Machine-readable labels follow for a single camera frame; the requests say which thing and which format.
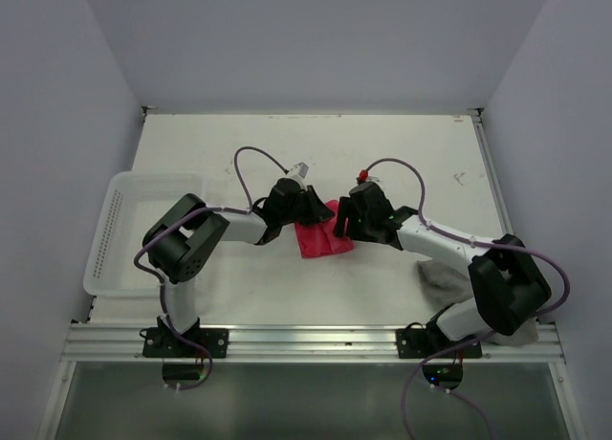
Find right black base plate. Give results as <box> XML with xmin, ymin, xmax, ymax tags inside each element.
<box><xmin>395</xmin><ymin>322</ymin><xmax>483</xmax><ymax>359</ymax></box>

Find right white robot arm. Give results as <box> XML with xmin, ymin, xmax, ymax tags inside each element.
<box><xmin>334</xmin><ymin>182</ymin><xmax>552</xmax><ymax>357</ymax></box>

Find clear plastic basket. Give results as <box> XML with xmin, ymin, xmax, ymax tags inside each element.
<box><xmin>83</xmin><ymin>171</ymin><xmax>206</xmax><ymax>298</ymax></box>

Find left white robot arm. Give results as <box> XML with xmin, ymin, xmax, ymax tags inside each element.
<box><xmin>134</xmin><ymin>178</ymin><xmax>335</xmax><ymax>357</ymax></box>

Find aluminium mounting rail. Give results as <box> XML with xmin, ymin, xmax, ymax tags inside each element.
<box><xmin>60</xmin><ymin>323</ymin><xmax>564</xmax><ymax>363</ymax></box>

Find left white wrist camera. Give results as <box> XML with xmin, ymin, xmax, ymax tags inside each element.
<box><xmin>286</xmin><ymin>162</ymin><xmax>309</xmax><ymax>180</ymax></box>

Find pink towel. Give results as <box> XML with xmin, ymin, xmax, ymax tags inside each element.
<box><xmin>294</xmin><ymin>216</ymin><xmax>355</xmax><ymax>259</ymax></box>

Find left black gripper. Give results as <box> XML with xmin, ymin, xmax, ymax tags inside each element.
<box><xmin>279</xmin><ymin>185</ymin><xmax>334</xmax><ymax>227</ymax></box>

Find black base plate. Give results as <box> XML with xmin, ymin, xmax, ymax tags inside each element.
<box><xmin>395</xmin><ymin>322</ymin><xmax>483</xmax><ymax>359</ymax></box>
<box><xmin>139</xmin><ymin>324</ymin><xmax>230</xmax><ymax>359</ymax></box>

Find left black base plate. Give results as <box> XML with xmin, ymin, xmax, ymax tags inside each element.
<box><xmin>139</xmin><ymin>324</ymin><xmax>230</xmax><ymax>359</ymax></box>

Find grey towel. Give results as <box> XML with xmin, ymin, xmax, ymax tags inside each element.
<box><xmin>416</xmin><ymin>260</ymin><xmax>539</xmax><ymax>347</ymax></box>

